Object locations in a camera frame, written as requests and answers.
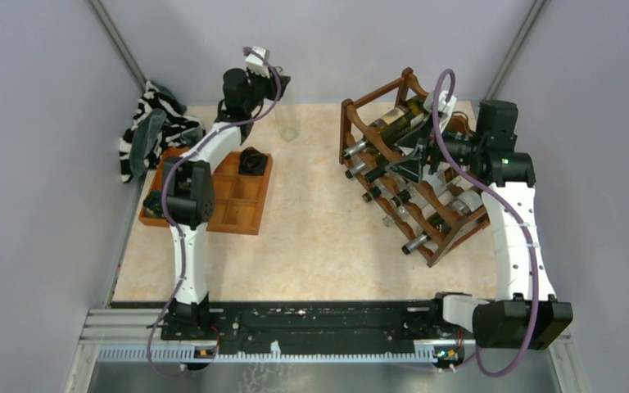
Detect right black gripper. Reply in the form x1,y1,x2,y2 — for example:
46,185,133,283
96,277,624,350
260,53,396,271
385,113,483,184

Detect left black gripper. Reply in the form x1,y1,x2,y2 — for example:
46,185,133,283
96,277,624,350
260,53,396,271
242,64,289,112

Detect dark wine bottle black cap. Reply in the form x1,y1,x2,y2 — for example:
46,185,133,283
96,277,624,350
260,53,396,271
364,163,394,184

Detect dark green wine bottle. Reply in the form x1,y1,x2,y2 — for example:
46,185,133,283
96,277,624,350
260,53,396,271
369,95,429,144

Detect brown wooden wine rack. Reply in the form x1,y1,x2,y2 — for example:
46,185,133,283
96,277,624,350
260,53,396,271
339,68,489,267

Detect slim clear glass bottle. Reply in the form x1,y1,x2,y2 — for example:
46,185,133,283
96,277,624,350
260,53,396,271
382,213,403,227

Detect olive wine bottle grey cap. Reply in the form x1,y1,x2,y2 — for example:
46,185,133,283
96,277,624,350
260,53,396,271
400,189,486,256

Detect clear square spirit bottle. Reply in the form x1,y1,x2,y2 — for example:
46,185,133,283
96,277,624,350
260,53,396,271
391,184,429,208

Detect green wine bottle silver neck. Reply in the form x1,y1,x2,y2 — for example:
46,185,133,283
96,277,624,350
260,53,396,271
344,161,369,178

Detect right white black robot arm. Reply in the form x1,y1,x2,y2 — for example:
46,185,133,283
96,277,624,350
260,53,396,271
391,98,573,350

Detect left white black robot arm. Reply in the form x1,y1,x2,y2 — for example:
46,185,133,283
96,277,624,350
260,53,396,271
161,67,291,339

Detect black rolled sock top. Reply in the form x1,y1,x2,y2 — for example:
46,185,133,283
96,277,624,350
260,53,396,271
238,147,269,176

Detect zebra striped cloth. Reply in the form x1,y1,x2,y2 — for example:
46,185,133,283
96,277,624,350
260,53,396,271
118,80,206,183

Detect orange wooden compartment tray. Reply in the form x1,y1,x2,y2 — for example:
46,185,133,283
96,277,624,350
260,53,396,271
138,147,273,235

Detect grey blue cloth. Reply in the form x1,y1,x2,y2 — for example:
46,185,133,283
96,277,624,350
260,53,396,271
129,109,166,178

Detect teal rolled sock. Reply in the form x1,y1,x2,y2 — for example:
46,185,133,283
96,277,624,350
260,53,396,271
142,191,165,219

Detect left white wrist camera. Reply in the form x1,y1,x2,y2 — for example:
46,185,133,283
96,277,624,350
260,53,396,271
243,46,270,79

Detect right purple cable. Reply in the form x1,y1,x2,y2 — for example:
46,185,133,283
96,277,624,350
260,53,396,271
431,68,542,379

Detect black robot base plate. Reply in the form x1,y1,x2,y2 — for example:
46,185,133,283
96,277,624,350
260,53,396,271
161,299,472,358

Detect grey cable comb strip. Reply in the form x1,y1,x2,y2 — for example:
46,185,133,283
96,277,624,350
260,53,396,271
97,341,441,364

